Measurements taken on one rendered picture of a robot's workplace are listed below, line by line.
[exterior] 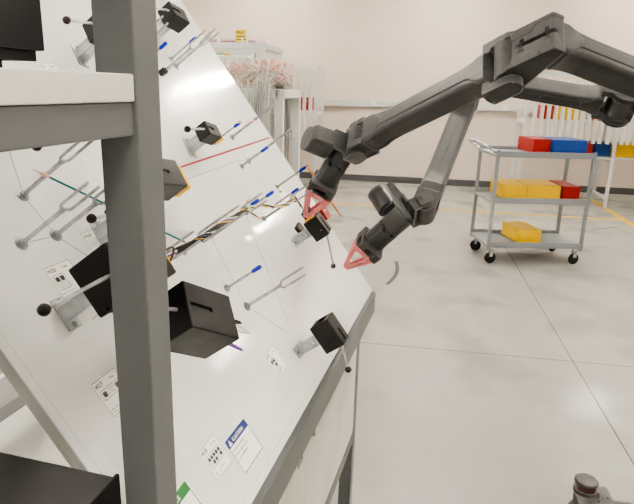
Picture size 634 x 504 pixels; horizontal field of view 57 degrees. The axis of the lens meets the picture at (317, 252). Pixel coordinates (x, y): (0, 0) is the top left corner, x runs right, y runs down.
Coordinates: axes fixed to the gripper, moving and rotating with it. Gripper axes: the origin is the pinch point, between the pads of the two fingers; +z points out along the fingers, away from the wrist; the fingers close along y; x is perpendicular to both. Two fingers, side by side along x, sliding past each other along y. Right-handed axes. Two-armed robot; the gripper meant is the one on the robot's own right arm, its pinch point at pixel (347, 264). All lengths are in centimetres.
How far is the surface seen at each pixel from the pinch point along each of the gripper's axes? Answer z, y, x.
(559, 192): -25, -376, 172
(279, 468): 7, 63, 2
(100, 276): -11, 78, -38
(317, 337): 1.0, 35.1, -1.9
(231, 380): 5, 57, -13
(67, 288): 0, 70, -41
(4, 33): -37, 98, -50
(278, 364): 6.4, 42.9, -5.4
